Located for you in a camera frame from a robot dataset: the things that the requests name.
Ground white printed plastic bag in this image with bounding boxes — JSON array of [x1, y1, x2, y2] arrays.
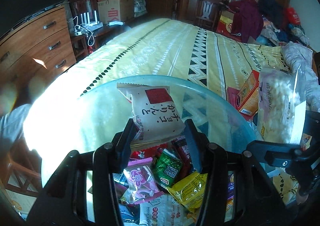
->
[[134, 0, 148, 17]]

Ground pink floral quilt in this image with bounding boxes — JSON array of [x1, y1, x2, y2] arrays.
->
[[280, 42, 320, 111]]

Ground flat red box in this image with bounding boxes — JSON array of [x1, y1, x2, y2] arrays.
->
[[226, 87, 258, 121]]

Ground white power strip with cables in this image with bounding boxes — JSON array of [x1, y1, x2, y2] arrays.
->
[[71, 24, 97, 47]]

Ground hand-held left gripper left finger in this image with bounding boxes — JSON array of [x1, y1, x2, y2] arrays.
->
[[26, 118, 140, 226]]

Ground large cardboard box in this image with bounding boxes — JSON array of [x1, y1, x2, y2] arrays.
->
[[97, 0, 135, 25]]

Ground bright red tote bag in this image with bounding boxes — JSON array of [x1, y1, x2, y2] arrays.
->
[[285, 7, 302, 25]]

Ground black television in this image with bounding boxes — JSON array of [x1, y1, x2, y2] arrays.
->
[[0, 0, 66, 37]]

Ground red and yellow carton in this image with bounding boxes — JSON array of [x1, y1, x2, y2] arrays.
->
[[237, 69, 260, 116]]

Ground puffed rice cake packet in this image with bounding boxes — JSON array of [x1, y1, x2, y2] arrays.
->
[[257, 68, 307, 145]]

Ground heap of bagged snacks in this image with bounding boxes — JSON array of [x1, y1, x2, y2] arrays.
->
[[112, 136, 240, 226]]

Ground beige packet with red square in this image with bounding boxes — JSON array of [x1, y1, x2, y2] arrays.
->
[[117, 83, 187, 149]]

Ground red gift box gold emblem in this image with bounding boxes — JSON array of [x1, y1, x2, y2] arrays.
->
[[215, 9, 244, 41]]

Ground wooden dresser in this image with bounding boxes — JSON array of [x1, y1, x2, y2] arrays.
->
[[0, 6, 77, 106]]

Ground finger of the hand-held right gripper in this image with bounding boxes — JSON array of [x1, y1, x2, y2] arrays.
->
[[246, 140, 310, 166]]

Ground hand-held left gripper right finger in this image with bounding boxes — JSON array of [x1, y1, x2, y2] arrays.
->
[[184, 119, 285, 226]]

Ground carved wooden chair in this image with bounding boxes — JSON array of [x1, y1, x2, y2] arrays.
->
[[194, 0, 223, 30]]

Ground clear plastic bowl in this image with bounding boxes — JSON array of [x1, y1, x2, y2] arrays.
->
[[40, 75, 305, 226]]

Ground pile of clothes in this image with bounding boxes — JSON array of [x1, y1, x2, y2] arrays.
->
[[255, 0, 313, 47]]

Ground white router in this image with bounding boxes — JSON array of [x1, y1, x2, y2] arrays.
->
[[75, 11, 104, 29]]

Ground maroon garment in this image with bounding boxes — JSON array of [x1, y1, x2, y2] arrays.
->
[[229, 0, 264, 44]]

